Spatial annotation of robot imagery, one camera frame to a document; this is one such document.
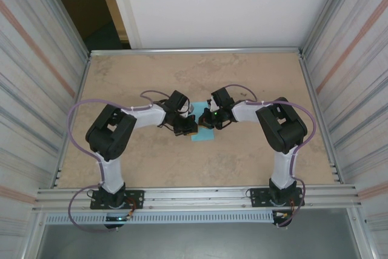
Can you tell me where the light blue paper sheet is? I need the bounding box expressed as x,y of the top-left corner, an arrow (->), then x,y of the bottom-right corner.
190,101 -> 216,143

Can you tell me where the grey metal sheet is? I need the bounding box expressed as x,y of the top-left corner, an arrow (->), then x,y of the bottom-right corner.
36,222 -> 361,259

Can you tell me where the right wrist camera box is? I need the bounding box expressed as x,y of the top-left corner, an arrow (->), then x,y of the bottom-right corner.
206,97 -> 219,113

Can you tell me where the aluminium table edge rail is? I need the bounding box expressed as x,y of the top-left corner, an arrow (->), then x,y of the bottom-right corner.
298,52 -> 345,184
53,54 -> 92,189
89,47 -> 304,57

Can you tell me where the long aluminium mounting rail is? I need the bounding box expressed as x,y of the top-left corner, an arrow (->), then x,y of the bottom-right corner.
32,183 -> 363,213

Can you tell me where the grey slotted cable duct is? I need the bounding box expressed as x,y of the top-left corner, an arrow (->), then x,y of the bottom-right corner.
44,212 -> 275,224

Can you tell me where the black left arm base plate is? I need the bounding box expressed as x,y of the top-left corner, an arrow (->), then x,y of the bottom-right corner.
90,190 -> 145,210

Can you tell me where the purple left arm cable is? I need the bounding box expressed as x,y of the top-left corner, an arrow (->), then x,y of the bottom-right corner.
66,89 -> 170,234

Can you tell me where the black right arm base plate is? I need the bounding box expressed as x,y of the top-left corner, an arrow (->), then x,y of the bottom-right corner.
250,186 -> 305,208

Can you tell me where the cream door frame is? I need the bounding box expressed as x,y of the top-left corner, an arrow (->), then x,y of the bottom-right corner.
92,0 -> 142,50

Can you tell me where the aluminium frame post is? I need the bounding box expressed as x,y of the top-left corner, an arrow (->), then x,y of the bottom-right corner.
301,0 -> 357,52
35,0 -> 91,55

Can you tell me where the aluminium frame leg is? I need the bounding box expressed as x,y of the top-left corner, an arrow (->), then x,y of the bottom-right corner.
22,212 -> 46,259
348,209 -> 373,259

